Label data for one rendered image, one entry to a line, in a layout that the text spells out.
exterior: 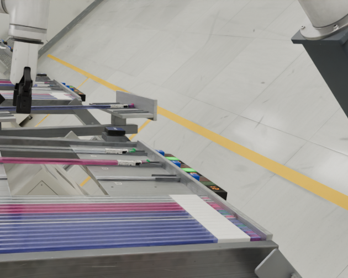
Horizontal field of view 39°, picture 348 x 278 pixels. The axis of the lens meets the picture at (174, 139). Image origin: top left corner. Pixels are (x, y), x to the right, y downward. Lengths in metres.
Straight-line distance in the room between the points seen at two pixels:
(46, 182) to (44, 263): 1.51
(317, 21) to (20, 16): 0.71
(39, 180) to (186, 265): 1.49
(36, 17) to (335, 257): 1.18
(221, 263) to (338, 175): 1.26
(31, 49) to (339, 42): 0.72
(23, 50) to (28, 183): 1.09
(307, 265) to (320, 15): 0.86
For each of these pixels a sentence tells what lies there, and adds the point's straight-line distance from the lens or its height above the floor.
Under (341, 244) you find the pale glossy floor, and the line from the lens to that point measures 1.75.
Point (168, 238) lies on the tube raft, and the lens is 0.76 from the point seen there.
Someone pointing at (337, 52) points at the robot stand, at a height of 0.65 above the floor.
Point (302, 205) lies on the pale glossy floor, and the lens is 1.94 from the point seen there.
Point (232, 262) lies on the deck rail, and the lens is 0.77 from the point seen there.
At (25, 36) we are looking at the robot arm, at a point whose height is 1.15.
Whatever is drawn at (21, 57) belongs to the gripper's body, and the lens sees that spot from 1.15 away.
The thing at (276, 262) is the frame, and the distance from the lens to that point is 0.76.
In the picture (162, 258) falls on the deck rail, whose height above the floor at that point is 0.86.
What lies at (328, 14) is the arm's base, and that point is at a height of 0.74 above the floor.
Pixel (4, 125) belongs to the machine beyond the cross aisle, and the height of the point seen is 0.16.
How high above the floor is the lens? 1.26
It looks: 25 degrees down
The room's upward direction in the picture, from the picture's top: 41 degrees counter-clockwise
